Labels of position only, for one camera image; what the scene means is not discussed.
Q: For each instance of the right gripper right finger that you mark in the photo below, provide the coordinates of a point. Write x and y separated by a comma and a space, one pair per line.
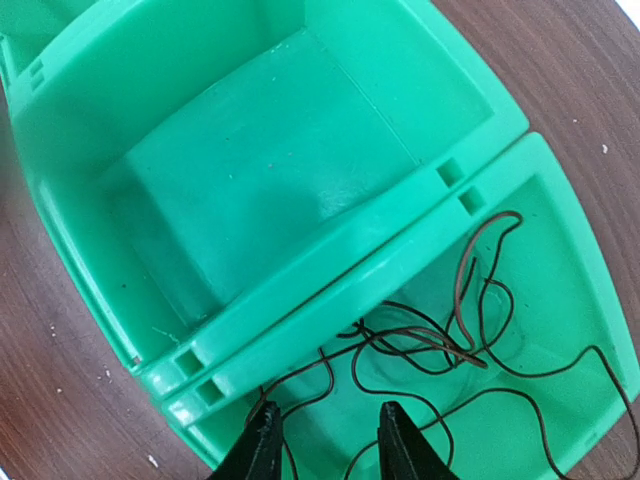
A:
404, 452

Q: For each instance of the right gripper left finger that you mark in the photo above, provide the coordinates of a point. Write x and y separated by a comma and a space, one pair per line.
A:
257, 453

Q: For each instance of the green bin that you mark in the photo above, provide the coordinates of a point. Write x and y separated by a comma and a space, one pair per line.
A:
27, 27
492, 320
205, 167

